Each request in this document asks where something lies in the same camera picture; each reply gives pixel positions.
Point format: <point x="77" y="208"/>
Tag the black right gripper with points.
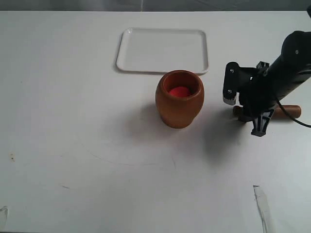
<point x="256" y="88"/>

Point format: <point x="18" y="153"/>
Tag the wooden pestle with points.
<point x="294" y="110"/>

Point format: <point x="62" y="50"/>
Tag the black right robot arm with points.
<point x="294" y="67"/>

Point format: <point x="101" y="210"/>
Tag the brown wooden mortar cup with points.
<point x="179" y="112"/>

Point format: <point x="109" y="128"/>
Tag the red ball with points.
<point x="180" y="92"/>

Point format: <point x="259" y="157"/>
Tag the white rectangular tray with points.
<point x="156" y="50"/>

